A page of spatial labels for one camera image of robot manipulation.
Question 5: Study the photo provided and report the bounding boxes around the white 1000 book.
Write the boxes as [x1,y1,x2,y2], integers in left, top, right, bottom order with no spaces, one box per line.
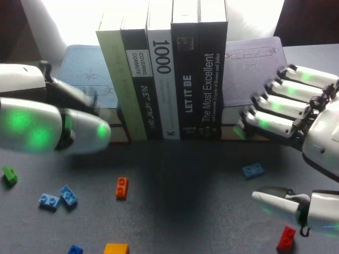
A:
[146,0,181,140]

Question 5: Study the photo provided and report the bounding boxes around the green spine book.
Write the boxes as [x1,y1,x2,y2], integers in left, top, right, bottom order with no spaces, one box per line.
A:
[95,13,148,141]

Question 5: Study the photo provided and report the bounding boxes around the purple cover book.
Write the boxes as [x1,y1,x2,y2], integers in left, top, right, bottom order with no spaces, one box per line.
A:
[221,36,289,125]

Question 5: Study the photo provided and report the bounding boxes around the grey table cloth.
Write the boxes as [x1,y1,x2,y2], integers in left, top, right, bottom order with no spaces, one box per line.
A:
[0,43,339,254]

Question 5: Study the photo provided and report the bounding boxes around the red toy brick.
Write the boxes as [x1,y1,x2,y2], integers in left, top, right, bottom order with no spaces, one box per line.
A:
[275,225,297,252]

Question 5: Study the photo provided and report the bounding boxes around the blue cover book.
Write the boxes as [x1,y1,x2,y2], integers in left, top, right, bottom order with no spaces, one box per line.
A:
[57,44,125,125]

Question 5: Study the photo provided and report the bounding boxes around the yellow-orange toy brick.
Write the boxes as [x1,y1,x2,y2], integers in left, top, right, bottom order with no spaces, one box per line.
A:
[103,243,130,254]

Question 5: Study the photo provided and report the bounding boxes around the black Most Excellent book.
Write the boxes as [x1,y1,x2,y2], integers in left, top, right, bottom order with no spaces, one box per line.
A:
[198,0,229,140]

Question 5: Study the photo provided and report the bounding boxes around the black Covering Commute book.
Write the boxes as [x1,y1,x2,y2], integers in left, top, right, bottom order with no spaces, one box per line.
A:
[120,17,164,141]

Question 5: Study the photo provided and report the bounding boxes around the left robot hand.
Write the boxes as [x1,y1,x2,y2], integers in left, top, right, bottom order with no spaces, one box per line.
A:
[0,60,112,156]

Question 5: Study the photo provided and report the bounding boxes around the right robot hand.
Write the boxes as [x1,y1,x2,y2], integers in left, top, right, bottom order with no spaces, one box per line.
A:
[233,63,339,238]

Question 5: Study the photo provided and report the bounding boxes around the green toy brick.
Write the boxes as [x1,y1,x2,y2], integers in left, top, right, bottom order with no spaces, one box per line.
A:
[2,166,19,187]

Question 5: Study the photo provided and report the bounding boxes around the black Let It Be book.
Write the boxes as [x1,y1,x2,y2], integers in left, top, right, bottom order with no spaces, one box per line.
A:
[170,0,201,140]

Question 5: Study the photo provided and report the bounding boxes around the light blue toy brick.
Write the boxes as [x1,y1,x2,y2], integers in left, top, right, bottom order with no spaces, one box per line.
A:
[59,185,78,206]
[39,193,62,211]

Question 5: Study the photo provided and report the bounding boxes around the orange toy brick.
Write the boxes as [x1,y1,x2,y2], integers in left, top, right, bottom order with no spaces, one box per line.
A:
[115,177,129,200]

